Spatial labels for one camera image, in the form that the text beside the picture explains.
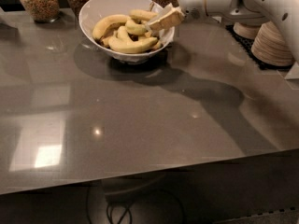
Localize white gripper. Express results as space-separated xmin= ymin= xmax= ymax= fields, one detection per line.
xmin=146 ymin=0 xmax=206 ymax=31

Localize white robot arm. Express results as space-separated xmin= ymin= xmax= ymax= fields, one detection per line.
xmin=178 ymin=0 xmax=299 ymax=62

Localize white napkin in bowl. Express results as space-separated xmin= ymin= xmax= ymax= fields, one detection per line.
xmin=153 ymin=27 xmax=175 ymax=46

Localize middle small yellow banana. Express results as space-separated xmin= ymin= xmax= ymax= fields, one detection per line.
xmin=125 ymin=20 xmax=148 ymax=35

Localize left curved yellow banana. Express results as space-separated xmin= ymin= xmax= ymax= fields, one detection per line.
xmin=92 ymin=14 xmax=129 ymax=41

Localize white ceramic bowl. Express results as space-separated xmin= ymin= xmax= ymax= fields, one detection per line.
xmin=78 ymin=0 xmax=170 ymax=64

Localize back stack paper bowls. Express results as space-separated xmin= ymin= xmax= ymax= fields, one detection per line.
xmin=233 ymin=22 xmax=260 ymax=40

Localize stack paper bowls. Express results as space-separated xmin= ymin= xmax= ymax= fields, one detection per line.
xmin=251 ymin=21 xmax=294 ymax=67
xmin=233 ymin=22 xmax=260 ymax=40

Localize black rubber mat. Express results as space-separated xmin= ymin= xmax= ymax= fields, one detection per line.
xmin=225 ymin=25 xmax=276 ymax=70

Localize front stack paper bowls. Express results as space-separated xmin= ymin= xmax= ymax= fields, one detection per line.
xmin=251 ymin=21 xmax=294 ymax=67

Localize left glass cereal jar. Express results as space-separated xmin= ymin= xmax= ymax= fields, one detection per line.
xmin=20 ymin=0 xmax=60 ymax=22

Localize black cable under table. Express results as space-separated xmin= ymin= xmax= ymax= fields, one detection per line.
xmin=85 ymin=184 xmax=188 ymax=224

